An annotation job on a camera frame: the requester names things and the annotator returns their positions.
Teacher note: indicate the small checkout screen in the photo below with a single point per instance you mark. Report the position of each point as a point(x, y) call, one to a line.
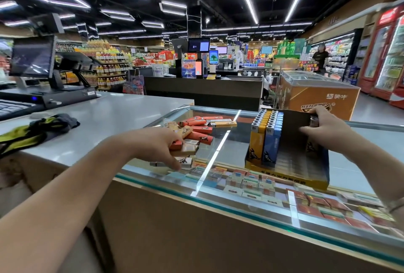
point(214, 57)

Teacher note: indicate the person's left hand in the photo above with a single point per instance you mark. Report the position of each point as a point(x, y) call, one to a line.
point(151, 146)

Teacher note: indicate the black keyboard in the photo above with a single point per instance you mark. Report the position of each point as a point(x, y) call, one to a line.
point(16, 108)

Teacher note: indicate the open refrigerated chiller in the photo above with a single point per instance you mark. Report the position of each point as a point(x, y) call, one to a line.
point(338, 55)

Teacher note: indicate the black checkout counter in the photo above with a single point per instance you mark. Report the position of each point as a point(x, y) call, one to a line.
point(202, 93)

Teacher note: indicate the person's left forearm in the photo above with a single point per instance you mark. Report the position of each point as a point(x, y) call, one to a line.
point(57, 206)

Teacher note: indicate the black cash register terminal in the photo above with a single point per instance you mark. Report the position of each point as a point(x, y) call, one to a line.
point(31, 58)

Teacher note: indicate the black checkout monitor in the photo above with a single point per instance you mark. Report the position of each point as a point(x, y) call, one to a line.
point(199, 45)

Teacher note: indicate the red drink fridge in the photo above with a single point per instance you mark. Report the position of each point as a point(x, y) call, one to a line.
point(394, 61)
point(375, 55)

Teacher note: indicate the brown cardboard carton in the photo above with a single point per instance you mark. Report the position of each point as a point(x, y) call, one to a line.
point(328, 99)

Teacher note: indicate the hanging plastic bags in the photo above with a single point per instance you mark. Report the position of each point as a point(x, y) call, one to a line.
point(134, 85)

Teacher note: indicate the person's right forearm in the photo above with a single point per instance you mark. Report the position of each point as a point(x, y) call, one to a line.
point(379, 168)

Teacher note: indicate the row of cigarette packs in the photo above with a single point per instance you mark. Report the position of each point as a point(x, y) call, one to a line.
point(252, 187)

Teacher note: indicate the yellow black cloth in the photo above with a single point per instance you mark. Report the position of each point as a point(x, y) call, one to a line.
point(38, 129)

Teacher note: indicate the pile of yellow red lighters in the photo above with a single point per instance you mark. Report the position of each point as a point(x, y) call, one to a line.
point(199, 129)

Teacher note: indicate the blue yellow lighter display box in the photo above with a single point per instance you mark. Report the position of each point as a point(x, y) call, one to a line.
point(296, 162)

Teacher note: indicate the row of yellow lighters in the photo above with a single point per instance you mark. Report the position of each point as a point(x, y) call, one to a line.
point(255, 140)

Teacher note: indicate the glass display case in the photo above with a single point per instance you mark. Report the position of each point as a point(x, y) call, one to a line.
point(189, 219)

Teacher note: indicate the grocery rack with bottles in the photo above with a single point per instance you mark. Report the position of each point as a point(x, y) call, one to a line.
point(107, 64)

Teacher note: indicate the hanging black screen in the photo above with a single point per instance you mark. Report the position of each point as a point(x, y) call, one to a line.
point(47, 23)

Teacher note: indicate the blue poster screen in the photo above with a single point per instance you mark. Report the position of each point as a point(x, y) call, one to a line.
point(189, 69)

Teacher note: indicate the person's right hand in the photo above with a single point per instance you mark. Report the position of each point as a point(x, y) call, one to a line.
point(331, 134)

